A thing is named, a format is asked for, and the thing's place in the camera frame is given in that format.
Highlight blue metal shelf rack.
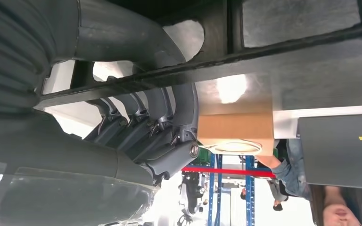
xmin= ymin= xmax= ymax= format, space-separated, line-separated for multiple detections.
xmin=207 ymin=154 xmax=256 ymax=226

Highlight green plastic crate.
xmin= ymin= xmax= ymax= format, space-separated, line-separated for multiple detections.
xmin=197 ymin=148 xmax=214 ymax=166

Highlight red barrier belt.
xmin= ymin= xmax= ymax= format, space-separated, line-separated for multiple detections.
xmin=181 ymin=166 xmax=277 ymax=179

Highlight brown cardboard box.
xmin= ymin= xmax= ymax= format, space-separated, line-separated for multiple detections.
xmin=197 ymin=103 xmax=275 ymax=157

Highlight grey laptop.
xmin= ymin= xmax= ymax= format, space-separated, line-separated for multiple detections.
xmin=296 ymin=113 xmax=362 ymax=191

